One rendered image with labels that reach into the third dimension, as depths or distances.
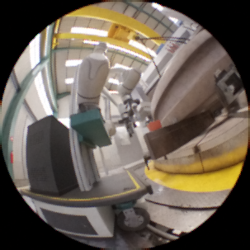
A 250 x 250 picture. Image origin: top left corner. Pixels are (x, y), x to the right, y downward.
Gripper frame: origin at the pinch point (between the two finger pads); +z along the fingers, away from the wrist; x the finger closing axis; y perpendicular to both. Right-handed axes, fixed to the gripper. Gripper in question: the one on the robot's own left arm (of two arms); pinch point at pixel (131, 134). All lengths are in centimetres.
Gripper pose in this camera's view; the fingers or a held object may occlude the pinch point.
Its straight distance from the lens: 85.7
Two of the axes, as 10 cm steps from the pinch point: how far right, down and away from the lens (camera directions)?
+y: 9.5, -2.6, 1.7
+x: -0.5, 4.0, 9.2
